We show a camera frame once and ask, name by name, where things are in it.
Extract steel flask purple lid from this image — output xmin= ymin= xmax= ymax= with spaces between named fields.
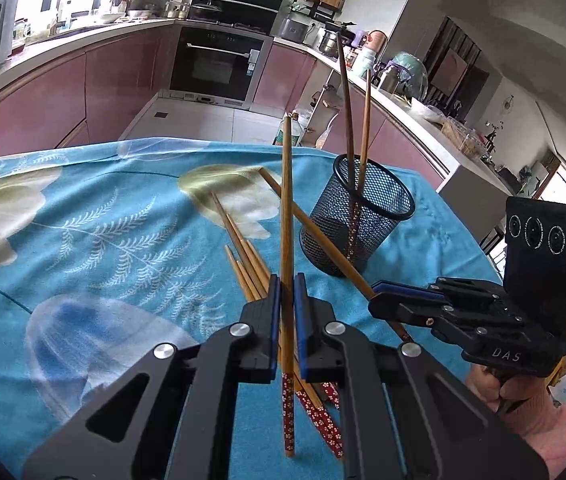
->
xmin=382 ymin=61 xmax=403 ymax=92

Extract cooking oil bottle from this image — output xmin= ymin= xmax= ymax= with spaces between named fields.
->
xmin=275 ymin=112 xmax=307 ymax=149

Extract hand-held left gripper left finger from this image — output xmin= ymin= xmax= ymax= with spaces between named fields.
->
xmin=22 ymin=274 xmax=283 ymax=480

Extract pink base cabinets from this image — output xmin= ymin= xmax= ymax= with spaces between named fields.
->
xmin=0 ymin=25 xmax=459 ymax=196

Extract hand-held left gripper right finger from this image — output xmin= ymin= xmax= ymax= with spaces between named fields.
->
xmin=294 ymin=273 xmax=550 ymax=480

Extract blue leaf print tablecloth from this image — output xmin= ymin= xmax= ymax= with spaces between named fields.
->
xmin=0 ymin=136 xmax=484 ymax=480

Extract black built-in oven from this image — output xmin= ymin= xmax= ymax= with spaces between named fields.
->
xmin=169 ymin=27 xmax=270 ymax=104

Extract teal glass jar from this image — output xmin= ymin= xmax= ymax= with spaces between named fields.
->
xmin=393 ymin=51 xmax=429 ymax=99

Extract dark wooden door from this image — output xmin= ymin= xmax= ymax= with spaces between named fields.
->
xmin=423 ymin=16 xmax=490 ymax=117

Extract black mesh utensil holder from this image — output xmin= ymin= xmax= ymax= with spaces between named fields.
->
xmin=299 ymin=154 xmax=416 ymax=277

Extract pink kettle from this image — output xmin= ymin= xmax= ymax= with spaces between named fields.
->
xmin=365 ymin=30 xmax=389 ymax=61

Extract person's right forearm pink sleeve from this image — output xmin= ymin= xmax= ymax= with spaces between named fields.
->
xmin=500 ymin=375 xmax=566 ymax=438

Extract wooden chopstick red patterned end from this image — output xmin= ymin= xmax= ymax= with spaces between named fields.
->
xmin=354 ymin=70 xmax=373 ymax=201
xmin=235 ymin=258 xmax=264 ymax=301
xmin=244 ymin=240 xmax=271 ymax=286
xmin=211 ymin=192 xmax=342 ymax=409
xmin=281 ymin=116 xmax=297 ymax=459
xmin=224 ymin=245 xmax=345 ymax=459
xmin=258 ymin=167 xmax=414 ymax=344

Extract person's right hand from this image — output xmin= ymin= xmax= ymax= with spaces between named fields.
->
xmin=466 ymin=366 xmax=532 ymax=415

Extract clear plastic basket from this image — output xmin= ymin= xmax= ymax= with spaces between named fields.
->
xmin=440 ymin=115 xmax=485 ymax=157

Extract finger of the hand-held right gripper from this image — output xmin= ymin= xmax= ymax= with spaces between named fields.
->
xmin=367 ymin=291 xmax=549 ymax=356
xmin=370 ymin=277 xmax=506 ymax=306

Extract steel pot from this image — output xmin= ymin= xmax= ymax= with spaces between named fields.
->
xmin=318 ymin=30 xmax=340 ymax=56

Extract dark wooden chopstick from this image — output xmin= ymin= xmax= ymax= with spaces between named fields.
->
xmin=336 ymin=31 xmax=362 ymax=267

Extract lidded wok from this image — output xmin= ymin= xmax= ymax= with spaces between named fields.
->
xmin=189 ymin=1 xmax=224 ymax=22

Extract black range hood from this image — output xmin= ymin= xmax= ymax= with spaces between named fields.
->
xmin=190 ymin=0 xmax=284 ymax=36

